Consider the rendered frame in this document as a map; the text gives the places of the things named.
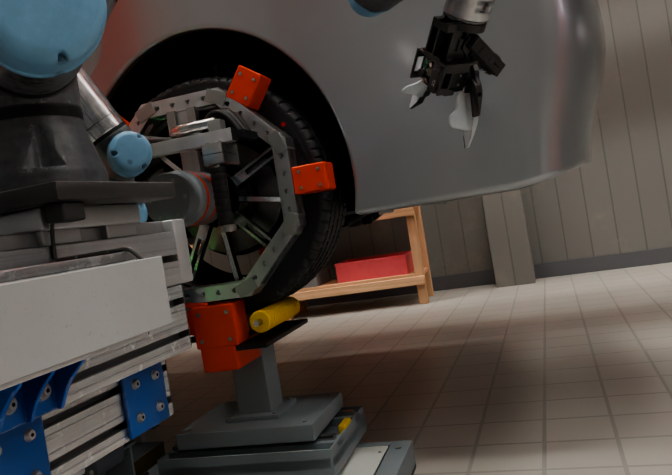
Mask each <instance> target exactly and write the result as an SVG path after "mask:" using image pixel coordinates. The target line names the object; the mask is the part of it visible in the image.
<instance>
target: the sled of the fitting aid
mask: <svg viewBox="0 0 672 475"><path fill-rule="evenodd" d="M366 430H367V428H366V421H365V415H364V409H363V406H351V407H342V408H341V409H340V410H339V412H338V413H337V414H336V415H335V416H334V418H333V419H332V420H331V421H330V423H329V424H328V425H327V426H326V427H325V429H324V430H323V431H322V432H321V433H320V435H319V436H318V437H317V438H316V440H315V441H308V442H293V443H279V444H264V445H250V446H235V447H221V448H206V449H192V450H178V447H177V444H175V445H174V446H173V449H172V450H171V451H169V452H168V453H167V454H165V455H164V456H163V457H161V458H160V459H159V460H157V464H158V470H159V475H338V474H339V472H340V471H341V469H342V468H343V466H344V465H345V463H346V462H347V460H348V458H349V457H350V455H351V454H352V452H353V451H354V449H355V448H356V446H357V444H358V443H359V441H360V440H361V438H362V437H363V435H364V434H365V432H366Z"/></svg>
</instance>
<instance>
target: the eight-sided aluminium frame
mask: <svg viewBox="0 0 672 475"><path fill-rule="evenodd" d="M226 95H227V90H224V89H222V88H219V87H216V88H212V89H208V88H207V90H203V91H198V92H194V93H190V94H185V95H181V96H177V97H172V98H168V99H163V100H159V101H155V102H149V103H146V104H142V105H141V106H140V107H139V109H138V111H137V112H135V116H134V117H133V119H132V121H131V122H130V124H129V126H128V127H129V128H130V129H131V130H132V132H136V133H139V134H141V135H143V136H151V135H152V133H153V132H154V130H155V129H156V127H157V125H158V124H159V122H160V121H161V120H165V119H167V117H166V112H170V111H175V112H176V113H177V112H181V111H186V108H188V107H193V106H194V107H195V108H196V109H197V111H199V112H201V111H206V110H211V109H215V108H229V109H231V110H232V111H233V112H237V113H238V114H240V115H241V117H242V118H243V119H244V120H245V122H246V123H247V125H248V126H249V128H250V130H251V131H255V132H257V135H258V137H260V138H261V139H263V140H264V141H265V142H267V143H268V144H269V145H271V146H272V152H273V158H274V164H275V170H276V176H277V183H278V189H279V195H280V201H281V207H282V214H283V220H284V222H283V223H282V225H281V226H280V228H279V229H278V231H277V232H276V234H275V235H274V237H273V238H272V240H271V241H270V243H269V244H268V245H267V247H266V248H265V250H264V251H263V253H262V254H261V256H260V257H259V259H258V260H257V262H256V263H255V265H254V266H253V268H252V269H251V271H250V272H249V274H248V275H247V277H246V278H245V279H244V280H239V281H232V282H225V283H218V284H210V285H203V286H196V287H189V288H187V287H186V286H185V285H183V284H181V285H182V287H183V293H184V299H185V303H204V302H211V301H219V300H226V299H234V298H244V297H249V296H253V295H255V294H258V293H260V292H261V291H262V289H263V288H264V286H266V285H267V284H266V283H267V282H268V280H269V279H270V277H271V276H272V274H273V273H274V272H275V270H276V269H277V267H278V266H279V264H280V263H281V261H282V260H283V258H284V257H285V256H286V254H287V253H288V251H289V250H290V248H291V247H292V245H293V244H294V242H295V241H296V239H297V238H298V237H299V235H300V234H302V231H303V229H304V228H305V226H306V225H307V223H306V213H305V210H304V204H303V198H302V195H296V194H295V191H294V185H293V178H292V172H291V168H292V167H295V166H297V160H296V154H295V150H296V149H295V147H294V142H293V138H292V137H290V136H289V135H288V134H286V132H285V131H282V130H281V129H279V128H278V127H277V126H275V125H274V124H273V123H271V122H270V121H268V120H267V119H266V118H264V117H263V116H262V115H260V114H259V113H258V112H256V111H255V110H253V109H250V108H247V107H245V106H243V105H241V104H240V103H238V102H236V101H235V100H233V99H231V98H228V97H227V96H226Z"/></svg>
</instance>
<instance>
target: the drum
mask: <svg viewBox="0 0 672 475"><path fill-rule="evenodd" d="M150 182H172V183H174V185H175V191H176V196H175V197H173V198H168V199H163V200H158V201H152V202H147V203H144V204H145V206H146V208H147V212H148V215H149V216H150V218H151V219H152V220H153V221H167V220H173V219H183V220H184V224H185V227H189V226H199V225H206V224H209V223H212V222H213V221H215V220H216V219H217V212H216V206H215V200H214V193H213V187H212V181H211V174H209V173H205V172H195V171H171V172H168V173H161V174H159V175H157V176H155V177H154V178H152V179H151V180H150Z"/></svg>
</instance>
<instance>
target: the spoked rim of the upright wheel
mask: <svg viewBox="0 0 672 475"><path fill-rule="evenodd" d="M215 109H219V108H215ZM215 109H211V110H206V111H201V112H199V114H200V120H201V119H204V118H205V116H206V114H207V113H209V112H210V111H212V110H215ZM151 136H159V137H170V136H169V129H168V123H167V120H165V121H164V122H163V123H161V124H160V125H159V126H158V127H157V128H156V129H155V130H154V132H153V133H152V135H151ZM271 153H272V146H270V147H269V148H267V149H266V150H265V151H264V152H262V153H261V154H260V155H258V156H257V157H256V158H255V159H253V160H252V161H251V162H249V163H248V164H247V165H246V166H244V167H243V168H242V169H241V170H239V171H238V172H237V173H235V174H234V173H232V172H230V171H227V170H228V167H226V174H227V180H228V187H229V193H230V199H231V206H232V212H233V218H234V223H235V224H237V226H239V227H240V228H241V229H242V230H244V231H245V232H246V233H247V234H249V235H250V236H251V237H252V238H253V239H255V240H256V241H257V242H258V243H260V244H261V245H262V246H263V247H265V248H266V247H267V245H268V244H269V243H268V242H267V241H266V240H264V239H263V238H262V237H261V236H259V235H258V234H257V233H256V232H254V231H253V230H252V229H251V228H250V227H248V225H250V226H251V227H252V228H253V229H254V230H256V231H257V232H258V233H259V234H261V235H262V236H263V237H264V238H266V239H267V240H268V241H269V242H270V241H271V240H272V238H273V236H272V235H270V234H269V233H268V232H267V231H265V230H264V229H263V228H262V227H260V226H259V225H258V224H257V223H255V222H254V221H253V220H252V219H250V218H249V217H248V216H247V215H245V214H244V211H245V209H246V205H247V202H268V203H281V201H280V196H252V195H247V191H246V188H245V186H244V184H245V183H246V182H247V181H249V180H250V179H251V178H253V177H254V176H255V175H256V174H258V173H259V172H260V171H262V170H263V169H264V168H266V167H267V166H268V165H269V164H271V163H272V162H273V161H274V158H273V154H272V155H271V156H270V157H269V158H267V159H266V160H265V161H263V162H262V163H261V164H260V165H258V166H257V167H256V168H254V169H253V170H252V171H251V172H249V173H248V171H249V170H250V169H252V168H253V167H254V166H255V165H257V164H258V163H259V162H261V161H262V160H263V159H264V158H266V157H267V156H268V155H270V154H271ZM180 163H181V155H180V153H177V154H172V155H167V156H162V157H157V158H152V160H151V162H150V164H149V166H148V167H147V168H146V169H145V170H144V172H143V173H141V174H140V175H138V176H136V177H134V180H135V182H150V180H151V179H152V178H154V177H155V176H157V175H159V174H161V173H168V172H171V171H183V167H182V166H180ZM233 209H234V210H233ZM218 226H219V225H218V219H216V220H215V221H213V222H212V223H209V224H206V225H199V228H198V231H197V235H196V238H195V241H194V245H193V248H191V247H190V245H189V244H188V248H189V254H190V261H191V267H192V273H193V280H192V281H189V282H186V283H182V284H184V285H186V286H189V287H196V286H203V285H210V284H218V283H225V282H232V281H239V280H244V279H245V278H246V277H247V275H242V274H241V271H240V268H239V264H238V261H237V257H236V254H235V251H234V247H233V244H232V240H231V237H230V234H229V232H226V233H221V236H222V240H223V243H224V247H225V250H226V253H227V257H228V260H229V264H230V267H231V270H232V273H229V272H225V271H223V270H220V269H218V268H216V267H214V266H212V265H210V264H209V263H207V262H206V261H204V260H203V259H204V256H205V252H206V249H207V246H208V242H209V239H210V236H211V233H212V229H213V227H218ZM201 241H202V243H201ZM200 244H201V246H200ZM199 248H200V250H199ZM198 251H199V253H198ZM197 254H198V255H197Z"/></svg>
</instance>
